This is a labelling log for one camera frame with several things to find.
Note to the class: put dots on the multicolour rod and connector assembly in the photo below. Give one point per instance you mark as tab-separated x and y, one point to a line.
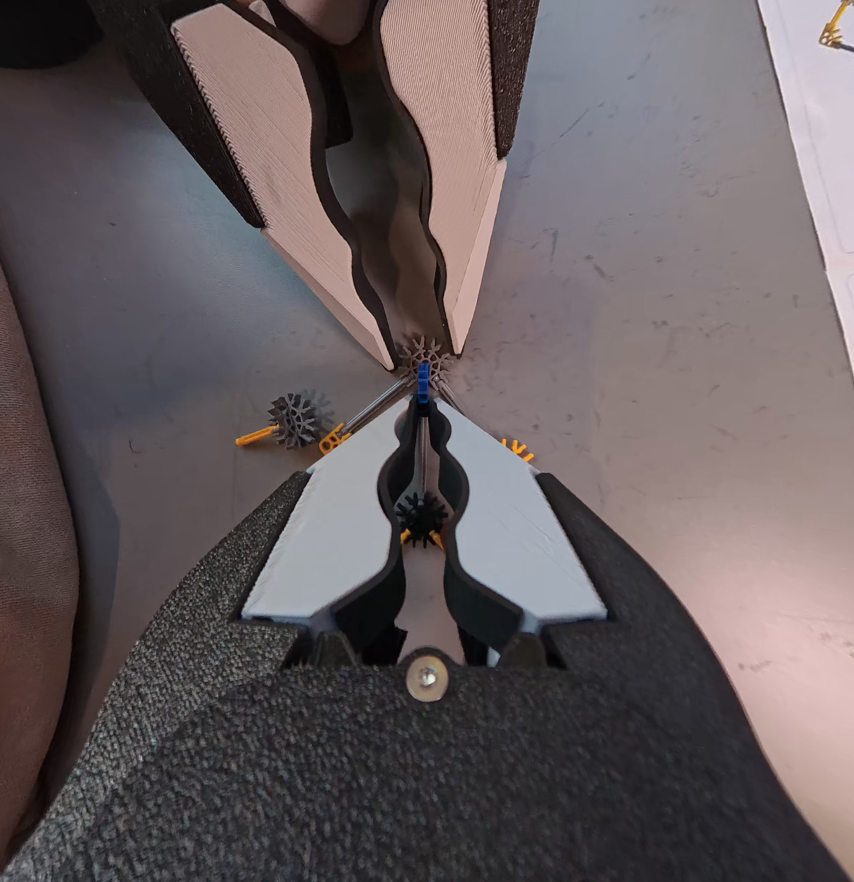
421	518

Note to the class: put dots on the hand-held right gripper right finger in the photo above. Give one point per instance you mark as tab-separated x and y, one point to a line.
523	544

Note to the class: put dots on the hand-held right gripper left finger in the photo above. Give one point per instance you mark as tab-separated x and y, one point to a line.
323	544

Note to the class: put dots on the white toy instruction sheet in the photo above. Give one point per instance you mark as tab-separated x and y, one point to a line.
826	138

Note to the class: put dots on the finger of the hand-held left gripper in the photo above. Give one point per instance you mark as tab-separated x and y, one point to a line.
461	138
261	138

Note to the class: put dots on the grey connector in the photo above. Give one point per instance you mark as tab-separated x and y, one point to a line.
296	420

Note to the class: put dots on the person's torso in beige sweater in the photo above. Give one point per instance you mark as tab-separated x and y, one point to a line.
27	482

